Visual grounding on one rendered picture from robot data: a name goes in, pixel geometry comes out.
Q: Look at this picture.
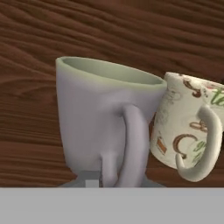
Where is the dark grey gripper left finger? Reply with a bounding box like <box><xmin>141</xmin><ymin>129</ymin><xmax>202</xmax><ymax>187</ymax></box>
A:
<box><xmin>59</xmin><ymin>170</ymin><xmax>102</xmax><ymax>188</ymax></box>

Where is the white printed mug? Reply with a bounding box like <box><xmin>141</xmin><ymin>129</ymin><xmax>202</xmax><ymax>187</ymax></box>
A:
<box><xmin>149</xmin><ymin>71</ymin><xmax>224</xmax><ymax>184</ymax></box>

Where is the pale grey mug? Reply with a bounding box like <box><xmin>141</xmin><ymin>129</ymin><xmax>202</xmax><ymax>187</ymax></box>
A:
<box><xmin>55</xmin><ymin>56</ymin><xmax>169</xmax><ymax>188</ymax></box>

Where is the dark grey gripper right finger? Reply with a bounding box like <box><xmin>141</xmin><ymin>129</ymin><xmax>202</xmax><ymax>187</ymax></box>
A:
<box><xmin>141</xmin><ymin>176</ymin><xmax>166</xmax><ymax>188</ymax></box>

